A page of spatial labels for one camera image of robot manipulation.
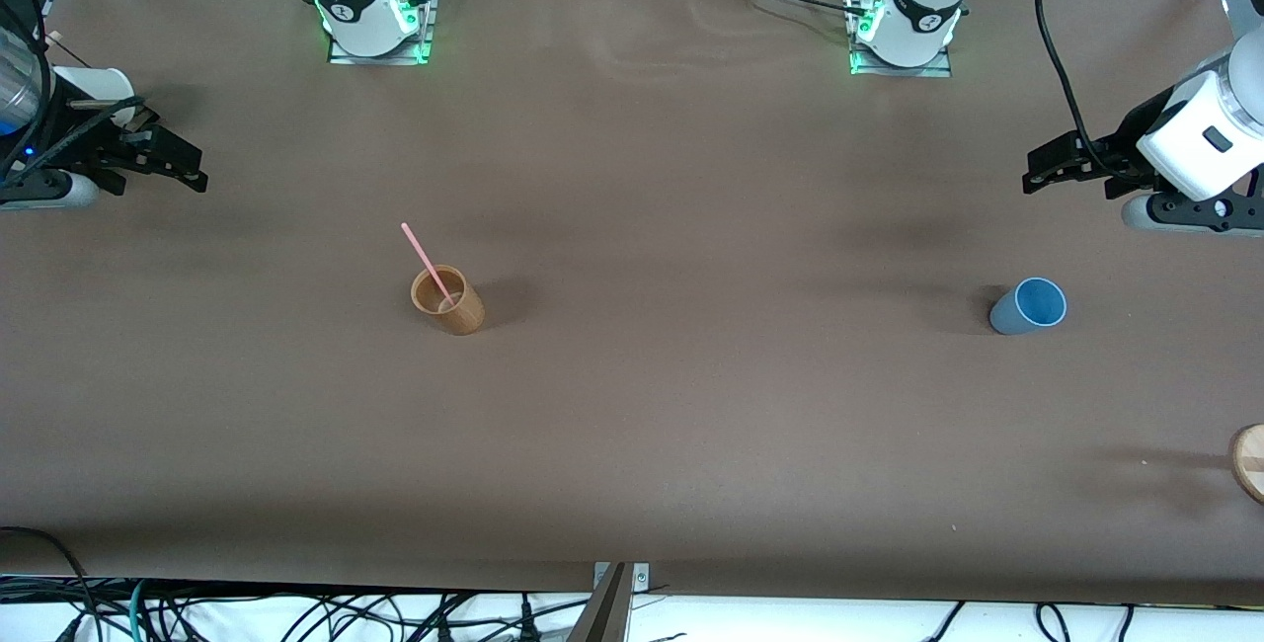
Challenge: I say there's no pink straw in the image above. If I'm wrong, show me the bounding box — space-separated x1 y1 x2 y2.
400 222 458 311

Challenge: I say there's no white cup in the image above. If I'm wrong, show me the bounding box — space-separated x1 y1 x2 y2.
51 66 135 126

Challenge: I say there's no teal floor cable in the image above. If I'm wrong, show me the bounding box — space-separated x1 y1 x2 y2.
125 578 151 642

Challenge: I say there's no blue cup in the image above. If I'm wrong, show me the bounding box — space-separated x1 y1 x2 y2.
989 277 1068 336

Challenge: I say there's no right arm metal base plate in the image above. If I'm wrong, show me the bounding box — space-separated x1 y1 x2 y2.
328 0 436 66

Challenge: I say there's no round wooden disc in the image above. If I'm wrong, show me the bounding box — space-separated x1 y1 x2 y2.
1229 423 1264 506

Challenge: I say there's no black cup rack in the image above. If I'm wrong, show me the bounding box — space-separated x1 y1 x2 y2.
59 38 161 129

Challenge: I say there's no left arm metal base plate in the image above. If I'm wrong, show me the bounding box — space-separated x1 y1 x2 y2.
847 0 955 78

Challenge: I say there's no silver metal bracket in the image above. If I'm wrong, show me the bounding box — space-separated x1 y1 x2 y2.
592 563 651 592

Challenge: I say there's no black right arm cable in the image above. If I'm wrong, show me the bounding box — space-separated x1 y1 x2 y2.
0 0 149 179

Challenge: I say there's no bamboo wooden cup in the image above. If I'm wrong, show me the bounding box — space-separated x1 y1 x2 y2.
411 265 486 336

